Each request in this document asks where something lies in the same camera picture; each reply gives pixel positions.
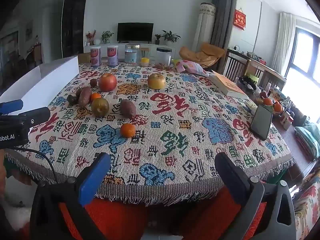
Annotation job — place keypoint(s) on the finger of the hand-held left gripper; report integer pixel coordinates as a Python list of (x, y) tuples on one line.
[(35, 117), (11, 106)]

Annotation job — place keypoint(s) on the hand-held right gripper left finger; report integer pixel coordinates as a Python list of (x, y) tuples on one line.
[(95, 178)]

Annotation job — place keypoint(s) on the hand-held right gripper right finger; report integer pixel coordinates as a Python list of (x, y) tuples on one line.
[(226, 171)]

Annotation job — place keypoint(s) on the dark brown water chestnut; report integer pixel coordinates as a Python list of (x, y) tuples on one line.
[(79, 92), (72, 100)]

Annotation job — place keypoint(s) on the purple sweet potato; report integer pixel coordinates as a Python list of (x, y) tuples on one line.
[(128, 109), (85, 96)]

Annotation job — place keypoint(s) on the orange tangerine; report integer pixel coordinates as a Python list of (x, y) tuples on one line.
[(95, 96), (127, 130)]

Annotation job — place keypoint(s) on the black smartphone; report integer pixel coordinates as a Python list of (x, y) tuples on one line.
[(261, 122)]

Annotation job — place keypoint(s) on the green brown apple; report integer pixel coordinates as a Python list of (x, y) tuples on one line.
[(100, 107)]

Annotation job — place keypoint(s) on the small brown round fruit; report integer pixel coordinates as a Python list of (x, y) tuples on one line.
[(93, 82)]

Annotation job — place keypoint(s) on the printed woven blanket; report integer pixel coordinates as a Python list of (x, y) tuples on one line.
[(175, 120)]

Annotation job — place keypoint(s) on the orange in fruit bowl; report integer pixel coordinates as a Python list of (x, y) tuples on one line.
[(277, 107), (268, 101)]

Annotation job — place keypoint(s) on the red apple in fruit bowl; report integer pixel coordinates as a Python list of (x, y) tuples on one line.
[(263, 94)]

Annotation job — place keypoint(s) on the pink label can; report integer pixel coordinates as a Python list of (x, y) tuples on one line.
[(112, 55), (95, 56)]

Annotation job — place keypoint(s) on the yellow book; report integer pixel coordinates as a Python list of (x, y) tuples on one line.
[(228, 85)]

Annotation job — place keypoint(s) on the floral cushion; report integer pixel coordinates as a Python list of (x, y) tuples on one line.
[(308, 205)]

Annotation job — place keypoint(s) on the teal folded cloth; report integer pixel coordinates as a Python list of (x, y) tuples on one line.
[(308, 136)]

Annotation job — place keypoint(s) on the red flower vase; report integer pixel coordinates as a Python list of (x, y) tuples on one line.
[(90, 37)]

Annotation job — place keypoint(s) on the round white lamp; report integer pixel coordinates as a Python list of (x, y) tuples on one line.
[(97, 41)]

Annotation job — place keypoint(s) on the wooden bench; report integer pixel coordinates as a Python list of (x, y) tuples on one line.
[(250, 67)]

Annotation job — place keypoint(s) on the green potted plant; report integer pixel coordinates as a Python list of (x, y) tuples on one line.
[(107, 37)]

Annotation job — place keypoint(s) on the pink green snack bag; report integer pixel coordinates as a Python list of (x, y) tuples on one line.
[(190, 67)]

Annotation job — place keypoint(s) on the yellow pear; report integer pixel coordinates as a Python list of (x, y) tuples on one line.
[(156, 81)]

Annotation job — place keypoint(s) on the white television stand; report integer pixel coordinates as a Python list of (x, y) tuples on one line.
[(130, 48)]

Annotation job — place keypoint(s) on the orange lounge chair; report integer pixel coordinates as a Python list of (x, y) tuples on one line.
[(202, 54)]

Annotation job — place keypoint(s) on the small yellow container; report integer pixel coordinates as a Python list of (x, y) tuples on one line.
[(145, 61)]

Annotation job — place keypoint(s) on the pile of brown nuts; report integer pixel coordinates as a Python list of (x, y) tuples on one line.
[(160, 67)]

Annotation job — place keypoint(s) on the clear jar with black lid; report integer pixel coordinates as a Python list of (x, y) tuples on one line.
[(163, 56)]

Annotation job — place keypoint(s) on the black television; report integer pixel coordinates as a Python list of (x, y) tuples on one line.
[(135, 32)]

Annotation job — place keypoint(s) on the white curtain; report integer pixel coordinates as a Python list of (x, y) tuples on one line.
[(283, 42)]

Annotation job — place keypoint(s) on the small dark potted plant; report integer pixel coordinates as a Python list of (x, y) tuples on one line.
[(157, 39)]

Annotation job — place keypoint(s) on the large leafy potted plant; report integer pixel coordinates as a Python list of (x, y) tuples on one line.
[(171, 36)]

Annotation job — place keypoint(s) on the covered standing air conditioner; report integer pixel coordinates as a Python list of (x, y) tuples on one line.
[(206, 22)]

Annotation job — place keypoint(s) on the grey curtain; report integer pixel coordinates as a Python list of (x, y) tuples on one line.
[(221, 15)]

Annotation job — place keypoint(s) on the red wall hanging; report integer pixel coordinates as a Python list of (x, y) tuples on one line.
[(240, 17)]

